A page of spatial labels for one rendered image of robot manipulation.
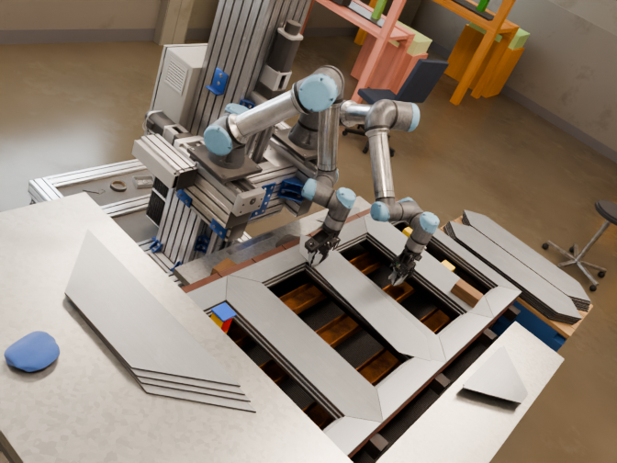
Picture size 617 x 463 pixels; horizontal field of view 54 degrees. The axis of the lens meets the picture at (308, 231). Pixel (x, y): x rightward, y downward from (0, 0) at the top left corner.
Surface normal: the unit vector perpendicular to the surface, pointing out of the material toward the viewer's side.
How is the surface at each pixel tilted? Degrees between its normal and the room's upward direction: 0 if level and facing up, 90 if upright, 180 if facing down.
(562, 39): 90
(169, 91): 90
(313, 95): 85
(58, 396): 0
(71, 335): 0
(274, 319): 0
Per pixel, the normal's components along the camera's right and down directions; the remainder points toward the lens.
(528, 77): -0.63, 0.26
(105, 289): 0.34, -0.76
